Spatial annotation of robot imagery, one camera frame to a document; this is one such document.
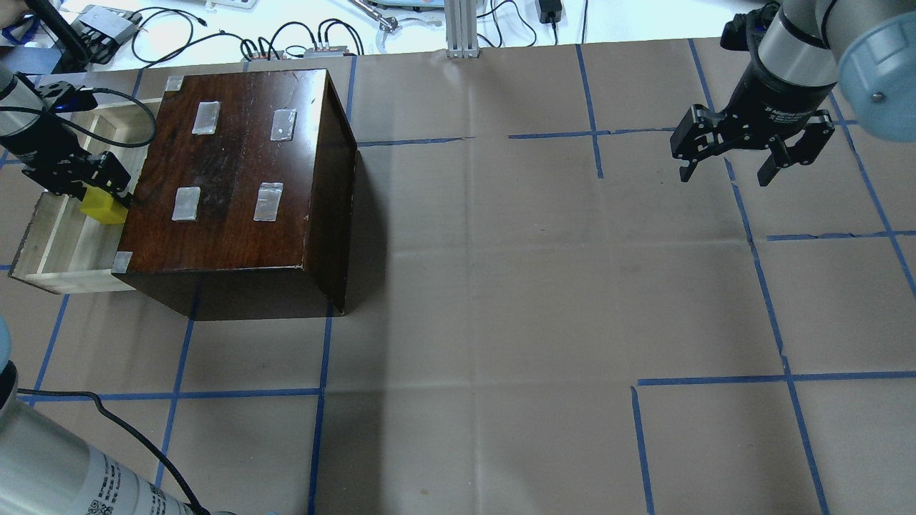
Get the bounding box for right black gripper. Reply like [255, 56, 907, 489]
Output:
[670, 104, 837, 187]

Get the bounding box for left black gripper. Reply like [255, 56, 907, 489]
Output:
[1, 79, 133, 209]

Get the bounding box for yellow block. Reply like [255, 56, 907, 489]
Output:
[79, 187, 128, 225]

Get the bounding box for light wooden drawer with handle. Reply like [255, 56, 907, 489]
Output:
[7, 101, 150, 294]

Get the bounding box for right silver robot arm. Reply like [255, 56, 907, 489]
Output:
[670, 1, 915, 186]

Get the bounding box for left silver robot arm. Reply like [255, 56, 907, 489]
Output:
[1, 68, 206, 514]

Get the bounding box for dark wooden drawer cabinet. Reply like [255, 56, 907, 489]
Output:
[112, 69, 357, 320]

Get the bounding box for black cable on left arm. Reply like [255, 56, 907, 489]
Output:
[0, 86, 158, 149]

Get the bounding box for aluminium frame post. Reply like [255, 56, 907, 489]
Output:
[444, 0, 479, 59]

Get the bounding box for black cable at bottom left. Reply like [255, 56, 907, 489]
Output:
[16, 388, 210, 515]

